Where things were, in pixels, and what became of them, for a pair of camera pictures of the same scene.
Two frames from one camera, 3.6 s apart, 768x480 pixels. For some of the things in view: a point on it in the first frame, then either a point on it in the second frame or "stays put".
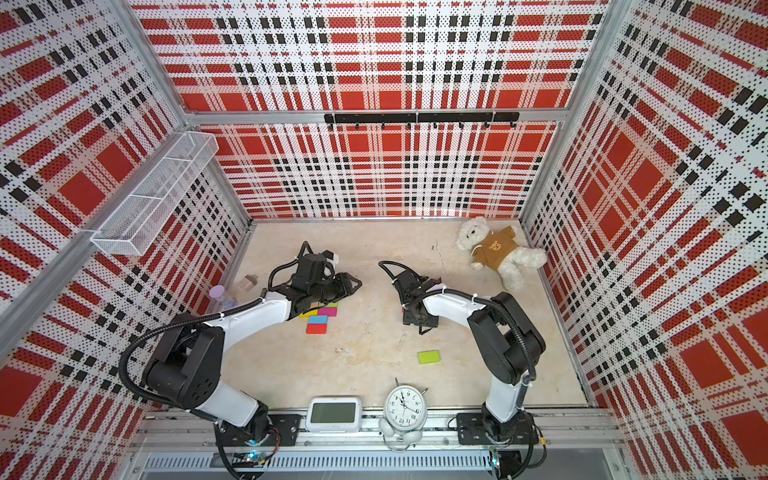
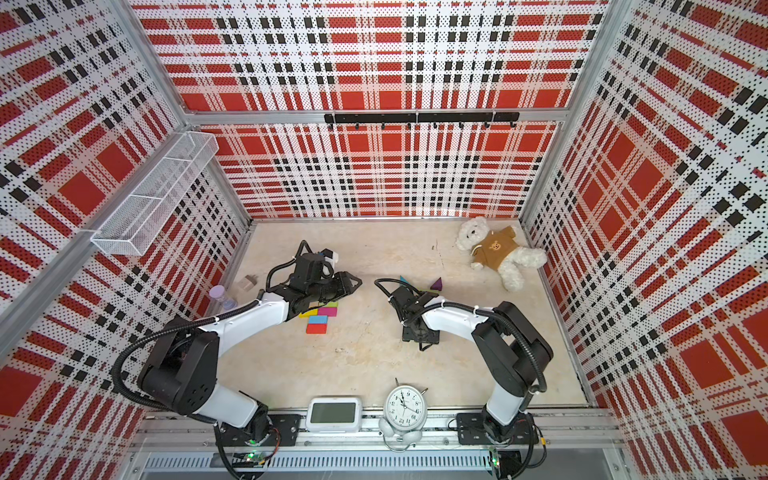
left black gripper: x=344 y=286 stays put
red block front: x=316 y=329 stays put
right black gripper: x=431 y=322 → x=432 y=338
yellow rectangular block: x=308 y=314 stays put
